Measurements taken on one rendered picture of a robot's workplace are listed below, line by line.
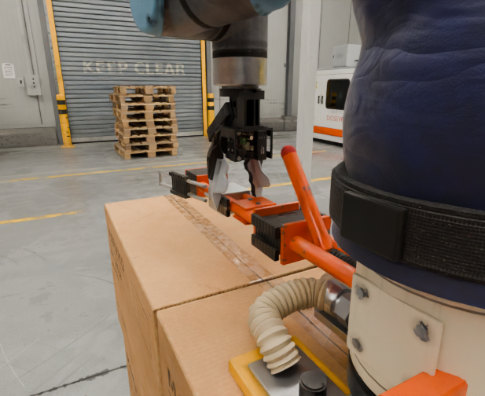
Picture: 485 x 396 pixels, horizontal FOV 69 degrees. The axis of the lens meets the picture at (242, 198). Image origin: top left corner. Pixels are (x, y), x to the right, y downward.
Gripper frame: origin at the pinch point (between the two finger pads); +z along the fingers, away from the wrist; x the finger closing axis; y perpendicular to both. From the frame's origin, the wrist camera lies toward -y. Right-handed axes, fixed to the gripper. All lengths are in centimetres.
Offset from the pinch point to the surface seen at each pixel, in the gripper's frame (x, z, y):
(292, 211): 3.1, -1.4, 14.3
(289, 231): -2.2, -1.7, 21.4
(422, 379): -7.9, -1.1, 46.2
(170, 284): -14.3, 13.1, 3.0
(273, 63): 538, -88, -879
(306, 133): 182, 22, -224
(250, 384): -12.9, 11.2, 30.5
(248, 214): -2.2, -0.2, 9.2
